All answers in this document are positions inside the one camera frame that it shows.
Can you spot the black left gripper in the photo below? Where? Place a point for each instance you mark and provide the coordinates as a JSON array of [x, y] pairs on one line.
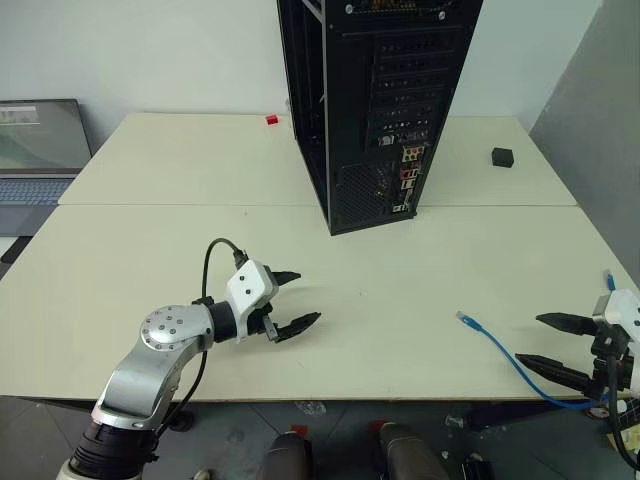
[[257, 322]]

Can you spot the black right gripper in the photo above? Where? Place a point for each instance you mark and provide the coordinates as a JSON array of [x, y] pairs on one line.
[[610, 357]]

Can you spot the crumpled white scrap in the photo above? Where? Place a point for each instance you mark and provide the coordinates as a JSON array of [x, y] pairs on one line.
[[310, 407]]

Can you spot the small metal floor piece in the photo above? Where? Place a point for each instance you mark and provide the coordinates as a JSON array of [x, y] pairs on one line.
[[454, 421]]

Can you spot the black ribbed block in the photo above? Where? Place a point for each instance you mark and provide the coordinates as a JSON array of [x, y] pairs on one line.
[[477, 467]]

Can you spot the dark rounded shape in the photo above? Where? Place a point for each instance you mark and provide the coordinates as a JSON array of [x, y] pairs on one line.
[[407, 452], [285, 457]]

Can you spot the black round table foot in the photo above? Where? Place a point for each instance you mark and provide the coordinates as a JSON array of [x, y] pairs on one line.
[[181, 421]]

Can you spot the small red block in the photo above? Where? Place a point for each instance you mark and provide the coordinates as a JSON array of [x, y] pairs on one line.
[[272, 120]]

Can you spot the small black cube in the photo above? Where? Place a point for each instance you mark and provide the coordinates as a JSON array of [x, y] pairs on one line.
[[502, 157]]

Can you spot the black computer tower case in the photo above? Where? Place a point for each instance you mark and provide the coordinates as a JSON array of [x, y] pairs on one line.
[[385, 100]]

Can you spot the grey laptop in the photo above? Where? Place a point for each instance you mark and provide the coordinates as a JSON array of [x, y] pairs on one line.
[[35, 150]]

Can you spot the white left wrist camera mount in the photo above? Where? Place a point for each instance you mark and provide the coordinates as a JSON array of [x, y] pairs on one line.
[[248, 287]]

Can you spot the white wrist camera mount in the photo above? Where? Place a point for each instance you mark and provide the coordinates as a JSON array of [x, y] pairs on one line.
[[622, 307], [248, 287]]

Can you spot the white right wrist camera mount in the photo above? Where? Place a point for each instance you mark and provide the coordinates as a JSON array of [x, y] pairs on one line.
[[622, 307]]

